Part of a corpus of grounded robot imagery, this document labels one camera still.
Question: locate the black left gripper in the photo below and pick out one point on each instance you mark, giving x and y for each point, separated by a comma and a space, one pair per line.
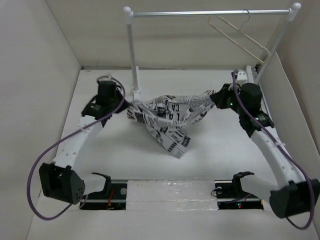
125, 105

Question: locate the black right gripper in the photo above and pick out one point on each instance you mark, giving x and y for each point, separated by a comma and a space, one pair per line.
219, 97

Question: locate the newspaper print trousers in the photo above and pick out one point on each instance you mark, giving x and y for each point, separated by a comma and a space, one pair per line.
166, 118

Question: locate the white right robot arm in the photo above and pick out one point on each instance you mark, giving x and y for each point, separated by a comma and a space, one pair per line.
295, 193

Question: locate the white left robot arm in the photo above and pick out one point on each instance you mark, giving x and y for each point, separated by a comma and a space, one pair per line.
62, 179

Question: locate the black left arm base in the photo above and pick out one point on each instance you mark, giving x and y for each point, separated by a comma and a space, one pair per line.
112, 197

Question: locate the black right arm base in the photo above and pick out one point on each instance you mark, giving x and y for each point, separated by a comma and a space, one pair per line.
230, 195

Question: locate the white metal clothes rack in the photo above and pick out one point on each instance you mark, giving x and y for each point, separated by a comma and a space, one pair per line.
189, 54

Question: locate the aluminium rail right side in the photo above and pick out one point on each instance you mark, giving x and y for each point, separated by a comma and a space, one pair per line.
252, 74

